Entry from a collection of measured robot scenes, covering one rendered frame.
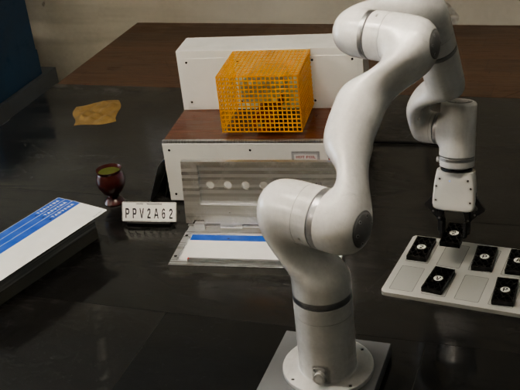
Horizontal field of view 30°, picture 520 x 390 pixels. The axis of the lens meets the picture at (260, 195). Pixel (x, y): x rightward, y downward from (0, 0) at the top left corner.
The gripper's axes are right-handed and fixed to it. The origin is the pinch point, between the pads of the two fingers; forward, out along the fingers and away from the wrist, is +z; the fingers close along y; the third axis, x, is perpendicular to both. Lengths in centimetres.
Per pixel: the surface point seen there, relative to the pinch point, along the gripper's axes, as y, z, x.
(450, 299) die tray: 3.5, 11.4, -16.6
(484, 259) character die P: 7.7, 6.9, -0.4
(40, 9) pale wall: -234, -30, 159
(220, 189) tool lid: -62, -4, -2
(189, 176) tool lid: -70, -8, -5
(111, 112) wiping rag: -139, -6, 67
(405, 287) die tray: -7.7, 11.0, -14.5
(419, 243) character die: -9.2, 6.1, 3.3
